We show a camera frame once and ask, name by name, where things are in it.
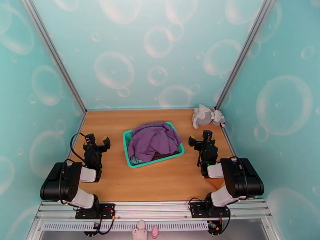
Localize teal plastic basket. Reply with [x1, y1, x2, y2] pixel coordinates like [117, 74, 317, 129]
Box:
[122, 121, 186, 169]

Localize brown leather wallet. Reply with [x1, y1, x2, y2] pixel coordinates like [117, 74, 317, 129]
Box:
[204, 177, 225, 190]

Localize purple trousers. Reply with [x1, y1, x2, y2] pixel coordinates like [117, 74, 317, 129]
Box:
[128, 122, 182, 163]

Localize dark brown trousers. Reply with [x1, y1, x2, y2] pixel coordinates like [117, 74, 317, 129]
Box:
[152, 150, 181, 162]

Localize grey plush elephant toy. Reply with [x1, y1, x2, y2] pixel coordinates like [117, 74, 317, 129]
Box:
[192, 104, 226, 129]

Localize pale pink plush bunny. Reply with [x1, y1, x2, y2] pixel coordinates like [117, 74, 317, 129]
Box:
[132, 219, 148, 240]

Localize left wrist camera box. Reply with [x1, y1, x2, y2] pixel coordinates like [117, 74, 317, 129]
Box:
[85, 133, 97, 148]

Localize red black power wires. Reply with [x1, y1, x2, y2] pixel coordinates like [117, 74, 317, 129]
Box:
[207, 213, 229, 235]
[94, 208, 116, 235]

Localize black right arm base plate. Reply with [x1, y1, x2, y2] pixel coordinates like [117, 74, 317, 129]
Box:
[189, 202, 231, 219]

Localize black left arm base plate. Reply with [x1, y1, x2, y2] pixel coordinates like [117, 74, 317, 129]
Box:
[75, 203, 116, 220]

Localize aluminium frame rail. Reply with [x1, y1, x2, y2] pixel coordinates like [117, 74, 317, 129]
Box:
[35, 200, 272, 222]

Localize white slotted cable duct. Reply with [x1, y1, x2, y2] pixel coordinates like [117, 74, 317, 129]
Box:
[41, 221, 209, 232]

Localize aluminium corner post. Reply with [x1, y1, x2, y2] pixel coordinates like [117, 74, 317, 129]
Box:
[20, 0, 87, 115]
[214, 0, 276, 111]

